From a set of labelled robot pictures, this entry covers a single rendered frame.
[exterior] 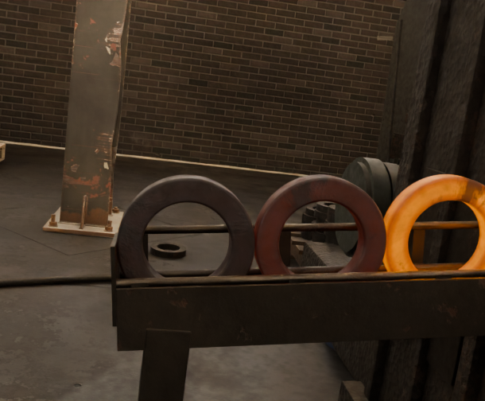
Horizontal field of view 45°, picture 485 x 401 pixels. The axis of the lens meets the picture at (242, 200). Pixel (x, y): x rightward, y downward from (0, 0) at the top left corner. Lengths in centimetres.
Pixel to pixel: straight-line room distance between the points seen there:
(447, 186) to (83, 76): 265
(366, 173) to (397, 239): 130
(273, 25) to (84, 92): 401
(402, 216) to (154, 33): 614
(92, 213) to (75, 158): 32
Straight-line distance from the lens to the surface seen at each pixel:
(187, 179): 76
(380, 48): 731
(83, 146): 331
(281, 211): 78
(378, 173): 212
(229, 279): 78
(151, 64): 683
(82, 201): 336
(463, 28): 147
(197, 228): 84
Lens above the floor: 84
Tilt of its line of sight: 10 degrees down
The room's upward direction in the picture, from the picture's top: 7 degrees clockwise
